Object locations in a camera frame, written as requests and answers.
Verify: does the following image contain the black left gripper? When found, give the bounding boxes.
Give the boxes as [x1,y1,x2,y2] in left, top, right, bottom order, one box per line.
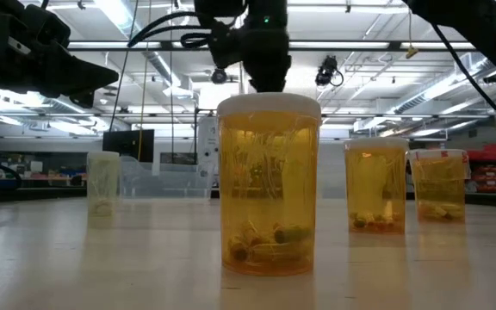
[0,0,121,109]

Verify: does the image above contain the yellow hanging cable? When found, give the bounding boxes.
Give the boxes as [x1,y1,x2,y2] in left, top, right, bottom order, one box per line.
[137,0,151,161]

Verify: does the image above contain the red storage bins shelf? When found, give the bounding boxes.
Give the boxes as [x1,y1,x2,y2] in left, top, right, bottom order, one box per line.
[466,144,496,194]

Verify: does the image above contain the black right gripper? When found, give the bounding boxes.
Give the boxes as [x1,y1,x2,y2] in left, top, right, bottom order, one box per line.
[241,28,293,94]

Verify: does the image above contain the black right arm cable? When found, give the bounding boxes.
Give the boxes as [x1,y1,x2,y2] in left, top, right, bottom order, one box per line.
[126,10,211,49]

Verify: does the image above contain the white cabinet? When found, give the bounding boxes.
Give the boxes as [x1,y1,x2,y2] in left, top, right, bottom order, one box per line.
[197,115,220,177]

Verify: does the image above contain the black aluminium table frame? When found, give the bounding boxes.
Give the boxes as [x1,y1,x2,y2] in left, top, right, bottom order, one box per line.
[0,185,496,207]

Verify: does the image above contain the white ball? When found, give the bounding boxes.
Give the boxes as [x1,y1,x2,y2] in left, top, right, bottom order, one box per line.
[216,92,323,277]

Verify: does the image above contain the small clear pill bottle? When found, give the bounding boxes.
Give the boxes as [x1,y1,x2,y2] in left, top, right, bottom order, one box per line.
[85,150,121,218]

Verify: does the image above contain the black monitor screen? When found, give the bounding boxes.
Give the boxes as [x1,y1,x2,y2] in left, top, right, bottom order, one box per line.
[102,128,156,164]

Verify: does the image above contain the black ceiling-hung camera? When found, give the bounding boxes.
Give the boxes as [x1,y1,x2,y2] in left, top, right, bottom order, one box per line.
[314,54,344,88]

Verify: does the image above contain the clear plastic bin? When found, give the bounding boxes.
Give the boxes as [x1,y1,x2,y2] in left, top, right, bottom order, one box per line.
[118,154,215,200]

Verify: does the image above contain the yellow hanging hook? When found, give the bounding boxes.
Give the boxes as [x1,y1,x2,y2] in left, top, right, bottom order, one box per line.
[405,8,419,60]

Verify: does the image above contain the cluttered workbench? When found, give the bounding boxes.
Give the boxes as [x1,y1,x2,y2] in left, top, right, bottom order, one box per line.
[0,150,89,189]

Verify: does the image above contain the thin black cable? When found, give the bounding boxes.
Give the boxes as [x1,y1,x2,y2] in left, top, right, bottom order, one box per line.
[429,21,496,146]

